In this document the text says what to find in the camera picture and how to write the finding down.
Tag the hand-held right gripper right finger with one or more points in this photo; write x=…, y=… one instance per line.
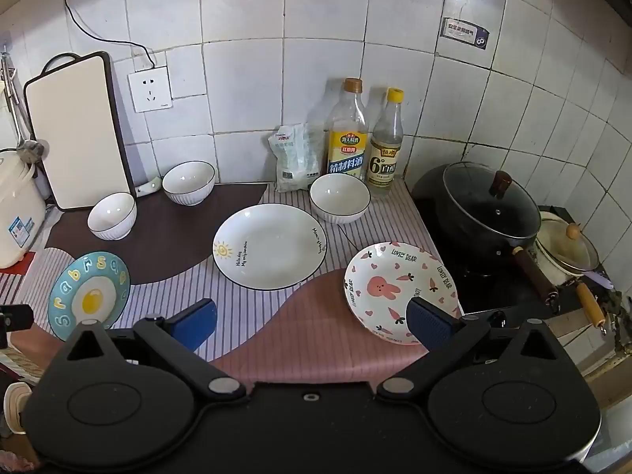
x=427, y=323

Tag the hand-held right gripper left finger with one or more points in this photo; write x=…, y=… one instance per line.
x=197, y=322

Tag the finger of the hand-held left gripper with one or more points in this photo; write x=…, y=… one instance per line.
x=17, y=316

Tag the white rabbit print plate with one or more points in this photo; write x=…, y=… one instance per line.
x=385, y=276

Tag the blue fried egg plate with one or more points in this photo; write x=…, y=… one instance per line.
x=91, y=298

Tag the white sun print plate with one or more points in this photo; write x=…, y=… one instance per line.
x=271, y=247

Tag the white ribbed bowl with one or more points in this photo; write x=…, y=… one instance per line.
x=112, y=215
x=189, y=182
x=340, y=197

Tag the black gas stove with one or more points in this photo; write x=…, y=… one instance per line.
x=486, y=291

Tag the cream cup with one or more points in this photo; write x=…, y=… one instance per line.
x=15, y=405

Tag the black wok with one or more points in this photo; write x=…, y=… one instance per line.
x=474, y=244

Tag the striped pink brown table mat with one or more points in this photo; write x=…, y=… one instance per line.
x=296, y=326

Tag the white rice cooker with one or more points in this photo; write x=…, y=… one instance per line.
x=17, y=207

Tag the glass wok lid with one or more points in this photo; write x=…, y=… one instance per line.
x=484, y=202

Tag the cream enamel pot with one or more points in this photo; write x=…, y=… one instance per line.
x=555, y=261

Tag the cream pot lid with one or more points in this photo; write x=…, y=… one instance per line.
x=568, y=247

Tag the metal ladle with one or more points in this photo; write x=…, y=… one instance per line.
x=29, y=149

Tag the white vinegar bottle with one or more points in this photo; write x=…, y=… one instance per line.
x=386, y=158

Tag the white salt bag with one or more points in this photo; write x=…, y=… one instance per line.
x=294, y=158

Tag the cream cutting board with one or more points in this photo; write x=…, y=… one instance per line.
x=74, y=128

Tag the cooking wine bottle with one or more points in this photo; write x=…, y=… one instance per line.
x=347, y=143

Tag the white wall socket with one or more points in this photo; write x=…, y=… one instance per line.
x=149, y=89

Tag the wall sticker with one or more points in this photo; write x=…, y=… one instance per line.
x=464, y=33

